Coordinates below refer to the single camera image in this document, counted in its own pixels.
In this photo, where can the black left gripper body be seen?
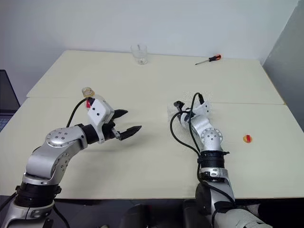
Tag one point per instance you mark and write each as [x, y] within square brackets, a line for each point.
[110, 131]

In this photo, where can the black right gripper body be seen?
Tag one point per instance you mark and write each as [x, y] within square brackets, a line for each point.
[180, 106]

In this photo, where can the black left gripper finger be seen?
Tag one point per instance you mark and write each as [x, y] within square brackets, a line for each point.
[130, 131]
[121, 112]

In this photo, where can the small dark liquid bottle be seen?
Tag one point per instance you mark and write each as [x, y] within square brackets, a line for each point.
[88, 92]

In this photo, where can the yellow and red bottle cap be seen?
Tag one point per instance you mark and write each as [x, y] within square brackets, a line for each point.
[247, 139]

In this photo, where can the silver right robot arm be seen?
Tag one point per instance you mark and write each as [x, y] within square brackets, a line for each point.
[211, 140]

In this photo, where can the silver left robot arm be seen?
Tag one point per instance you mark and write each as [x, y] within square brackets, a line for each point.
[45, 156]

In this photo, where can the orange and black screwdriver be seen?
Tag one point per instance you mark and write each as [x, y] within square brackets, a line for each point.
[215, 57]

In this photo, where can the clear glass tumbler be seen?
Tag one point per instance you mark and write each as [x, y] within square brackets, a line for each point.
[139, 54]

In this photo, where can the dark laptop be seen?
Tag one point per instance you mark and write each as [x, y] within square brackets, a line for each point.
[6, 99]

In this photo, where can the grey partition panel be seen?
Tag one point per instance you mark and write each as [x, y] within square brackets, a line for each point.
[287, 71]

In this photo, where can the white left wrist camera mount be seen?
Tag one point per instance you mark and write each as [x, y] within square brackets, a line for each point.
[98, 114]

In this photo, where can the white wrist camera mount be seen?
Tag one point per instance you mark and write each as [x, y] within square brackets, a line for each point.
[204, 109]
[98, 114]

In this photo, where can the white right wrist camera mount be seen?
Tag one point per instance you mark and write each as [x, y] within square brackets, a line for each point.
[204, 109]

